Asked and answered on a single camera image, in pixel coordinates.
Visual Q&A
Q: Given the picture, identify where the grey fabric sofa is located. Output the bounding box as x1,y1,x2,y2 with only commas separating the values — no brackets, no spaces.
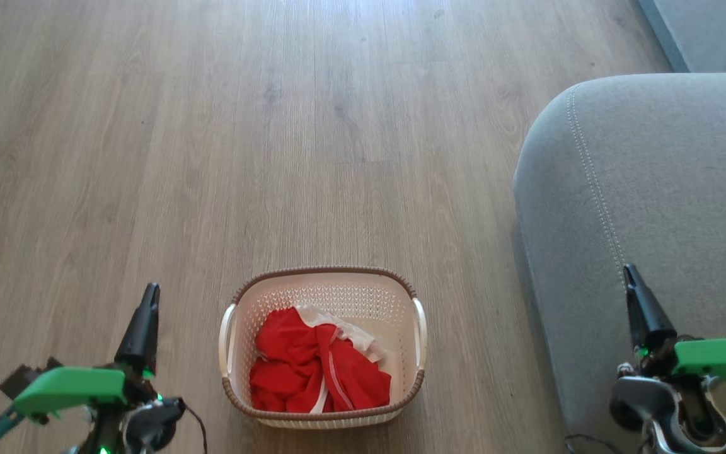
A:
513,71,726,454

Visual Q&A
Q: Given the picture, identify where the white plastic laundry basket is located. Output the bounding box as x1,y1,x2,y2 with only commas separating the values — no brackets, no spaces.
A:
218,266,428,429

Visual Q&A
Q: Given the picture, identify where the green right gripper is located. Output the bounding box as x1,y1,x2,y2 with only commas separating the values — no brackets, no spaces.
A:
623,264,726,397

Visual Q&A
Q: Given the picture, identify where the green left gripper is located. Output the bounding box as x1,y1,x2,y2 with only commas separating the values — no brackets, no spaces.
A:
13,282,163,418

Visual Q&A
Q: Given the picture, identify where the grey upholstered furniture piece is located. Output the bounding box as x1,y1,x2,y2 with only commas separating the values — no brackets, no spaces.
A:
637,0,726,73

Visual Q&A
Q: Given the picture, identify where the red and white garment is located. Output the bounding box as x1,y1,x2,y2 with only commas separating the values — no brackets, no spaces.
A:
249,305,393,414

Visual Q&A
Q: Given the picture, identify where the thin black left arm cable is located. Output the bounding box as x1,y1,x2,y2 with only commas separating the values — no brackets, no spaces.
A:
181,404,208,454

